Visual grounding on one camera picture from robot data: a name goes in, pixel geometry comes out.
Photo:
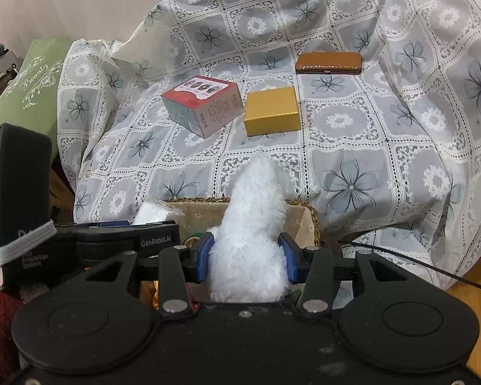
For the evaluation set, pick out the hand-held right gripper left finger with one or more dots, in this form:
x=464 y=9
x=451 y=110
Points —
x=204 y=256

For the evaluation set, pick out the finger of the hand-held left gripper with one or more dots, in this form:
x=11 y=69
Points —
x=116 y=223

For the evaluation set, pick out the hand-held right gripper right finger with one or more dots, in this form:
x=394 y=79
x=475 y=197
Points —
x=290 y=256

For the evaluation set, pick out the fabric-lined woven basket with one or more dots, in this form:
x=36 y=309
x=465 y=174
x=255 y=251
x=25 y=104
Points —
x=300 y=224

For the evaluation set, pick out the white fluffy ball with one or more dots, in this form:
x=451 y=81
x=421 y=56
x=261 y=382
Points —
x=152 y=212

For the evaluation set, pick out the white plush toy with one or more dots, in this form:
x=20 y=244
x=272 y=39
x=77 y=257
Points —
x=252 y=228

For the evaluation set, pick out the person's left forearm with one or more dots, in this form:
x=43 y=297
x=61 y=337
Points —
x=4 y=329

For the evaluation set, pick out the wooden cabinet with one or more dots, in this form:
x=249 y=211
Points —
x=62 y=192

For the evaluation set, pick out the green printed pillow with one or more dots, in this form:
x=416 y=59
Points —
x=24 y=96

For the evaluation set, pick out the grey floral lace cloth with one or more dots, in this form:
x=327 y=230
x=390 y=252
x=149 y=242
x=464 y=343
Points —
x=364 y=148

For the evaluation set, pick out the red and green carton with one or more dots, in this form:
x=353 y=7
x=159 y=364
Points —
x=200 y=104

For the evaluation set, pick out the yellow cardboard box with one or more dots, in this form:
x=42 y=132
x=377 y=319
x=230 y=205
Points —
x=270 y=108

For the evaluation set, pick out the brown leather case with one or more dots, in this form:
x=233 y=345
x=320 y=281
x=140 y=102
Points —
x=328 y=63

